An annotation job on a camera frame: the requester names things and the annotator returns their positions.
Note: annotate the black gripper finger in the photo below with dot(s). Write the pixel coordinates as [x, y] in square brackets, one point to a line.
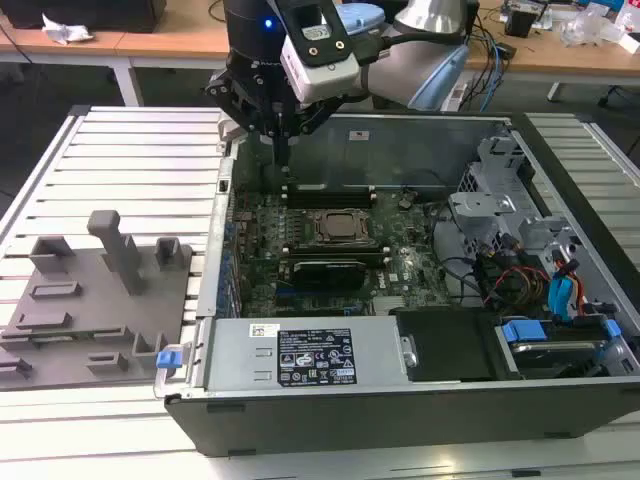
[317, 115]
[230, 97]

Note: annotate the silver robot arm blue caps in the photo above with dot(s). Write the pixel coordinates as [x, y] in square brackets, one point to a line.
[395, 80]

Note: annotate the grey case corner latch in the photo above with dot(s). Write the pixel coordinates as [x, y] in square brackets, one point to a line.
[232, 132]

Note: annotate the white sticker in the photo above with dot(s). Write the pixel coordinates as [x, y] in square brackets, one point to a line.
[358, 134]

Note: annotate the black round case speaker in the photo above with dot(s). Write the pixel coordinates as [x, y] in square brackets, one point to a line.
[270, 176]

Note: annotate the long wooden desk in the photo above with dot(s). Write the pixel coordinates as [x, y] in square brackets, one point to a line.
[165, 45]

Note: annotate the silver CPU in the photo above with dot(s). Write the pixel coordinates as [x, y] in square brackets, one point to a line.
[342, 226]

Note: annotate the coin cell battery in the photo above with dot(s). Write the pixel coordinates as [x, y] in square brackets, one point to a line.
[405, 203]

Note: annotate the CPU socket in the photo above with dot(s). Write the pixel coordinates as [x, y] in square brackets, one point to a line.
[367, 240]

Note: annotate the white power strip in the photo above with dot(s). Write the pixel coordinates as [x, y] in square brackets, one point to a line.
[456, 95]

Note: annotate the green motherboard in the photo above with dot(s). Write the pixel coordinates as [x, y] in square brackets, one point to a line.
[395, 235]

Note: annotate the black graphics card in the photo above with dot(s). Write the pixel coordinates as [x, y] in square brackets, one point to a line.
[327, 274]

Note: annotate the black flat device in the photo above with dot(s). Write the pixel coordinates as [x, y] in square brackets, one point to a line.
[85, 15]

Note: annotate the blue expansion slot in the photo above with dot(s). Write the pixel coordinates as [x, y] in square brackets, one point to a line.
[286, 290]

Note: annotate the crumpled white paper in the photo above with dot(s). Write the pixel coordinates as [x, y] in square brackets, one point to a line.
[62, 27]

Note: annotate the silver metal drive cage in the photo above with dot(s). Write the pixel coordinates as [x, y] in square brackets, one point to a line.
[480, 205]

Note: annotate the silver chipset heatsink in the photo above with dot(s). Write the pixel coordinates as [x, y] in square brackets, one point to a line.
[389, 306]

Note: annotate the small black box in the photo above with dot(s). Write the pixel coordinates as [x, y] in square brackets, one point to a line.
[520, 21]

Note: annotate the grey parts rack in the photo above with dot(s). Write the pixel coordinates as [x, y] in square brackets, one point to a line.
[90, 310]

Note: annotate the grey power supply unit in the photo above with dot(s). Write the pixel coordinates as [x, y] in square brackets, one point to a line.
[240, 360]

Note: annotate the blue case latch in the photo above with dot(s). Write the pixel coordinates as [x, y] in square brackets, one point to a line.
[167, 358]

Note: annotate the clear plastic bags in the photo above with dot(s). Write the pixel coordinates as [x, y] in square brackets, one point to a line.
[590, 25]

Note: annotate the blue disk carrier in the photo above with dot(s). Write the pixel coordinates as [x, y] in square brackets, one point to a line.
[522, 332]

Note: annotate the black open PC case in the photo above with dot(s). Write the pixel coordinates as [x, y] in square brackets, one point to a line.
[350, 430]

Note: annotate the red white box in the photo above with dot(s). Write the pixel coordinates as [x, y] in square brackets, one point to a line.
[629, 22]

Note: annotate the hard disk drive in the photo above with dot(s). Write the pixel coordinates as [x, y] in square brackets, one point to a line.
[550, 352]

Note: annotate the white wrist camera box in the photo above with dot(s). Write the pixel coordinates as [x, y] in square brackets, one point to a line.
[325, 70]

